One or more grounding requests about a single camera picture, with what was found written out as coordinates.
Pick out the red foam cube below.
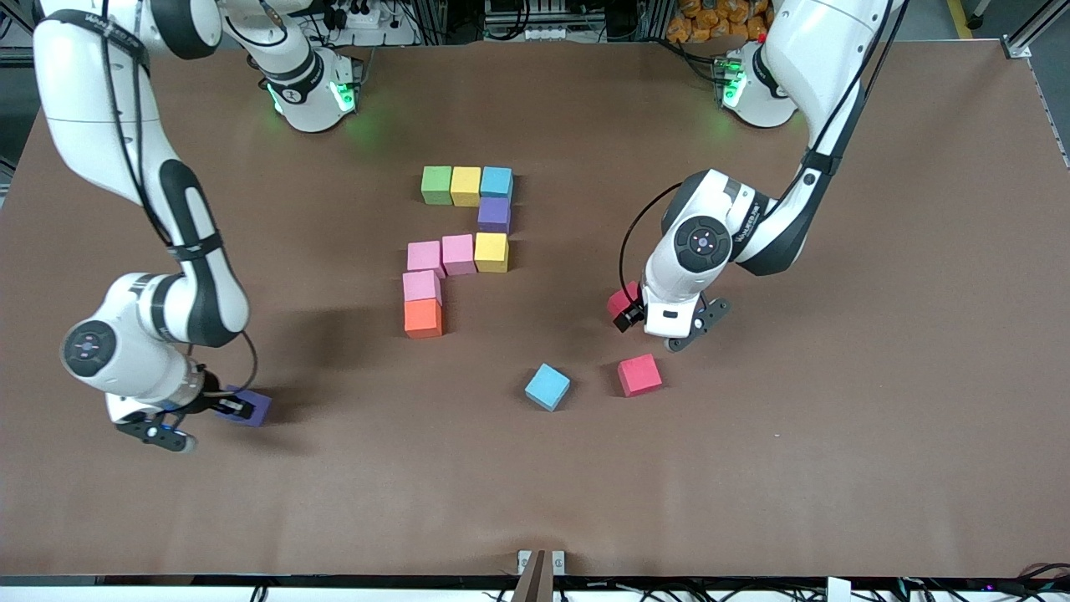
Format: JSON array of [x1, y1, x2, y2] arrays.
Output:
[[617, 354, 664, 398], [607, 283, 643, 323]]

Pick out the purple foam cube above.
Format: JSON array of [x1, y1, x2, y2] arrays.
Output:
[[214, 385, 273, 428], [477, 196, 512, 235]]

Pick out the yellow foam cube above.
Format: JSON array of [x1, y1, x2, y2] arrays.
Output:
[[474, 232, 511, 274], [451, 166, 483, 207]]

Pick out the pink foam cube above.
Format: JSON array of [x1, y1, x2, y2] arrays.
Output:
[[402, 269, 443, 304], [407, 241, 445, 279], [441, 234, 476, 277]]

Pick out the orange foam cube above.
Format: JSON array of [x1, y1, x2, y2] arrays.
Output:
[[404, 298, 445, 339]]

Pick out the green foam cube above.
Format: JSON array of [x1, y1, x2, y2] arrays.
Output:
[[420, 166, 454, 207]]

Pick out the brown paper table cover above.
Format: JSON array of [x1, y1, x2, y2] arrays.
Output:
[[0, 38, 1070, 582]]

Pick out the bag of orange items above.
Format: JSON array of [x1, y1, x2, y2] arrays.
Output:
[[666, 0, 774, 44]]

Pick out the grey control box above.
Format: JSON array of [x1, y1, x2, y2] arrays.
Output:
[[483, 0, 636, 41]]

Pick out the white power strip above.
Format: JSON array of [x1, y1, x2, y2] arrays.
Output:
[[330, 0, 394, 30]]

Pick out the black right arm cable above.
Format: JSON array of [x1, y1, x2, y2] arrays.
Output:
[[224, 330, 259, 395]]

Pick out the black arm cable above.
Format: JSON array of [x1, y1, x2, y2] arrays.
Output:
[[224, 330, 259, 395], [619, 0, 908, 295]]

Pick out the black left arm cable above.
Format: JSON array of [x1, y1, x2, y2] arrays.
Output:
[[619, 0, 908, 295]]

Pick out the grey metal camera bracket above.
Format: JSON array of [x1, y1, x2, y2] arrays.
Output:
[[517, 548, 567, 602]]

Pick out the aluminium frame profile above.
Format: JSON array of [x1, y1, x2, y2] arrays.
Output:
[[999, 0, 1070, 168]]

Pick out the black cable loop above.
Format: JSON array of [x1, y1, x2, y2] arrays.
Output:
[[1016, 562, 1070, 590]]

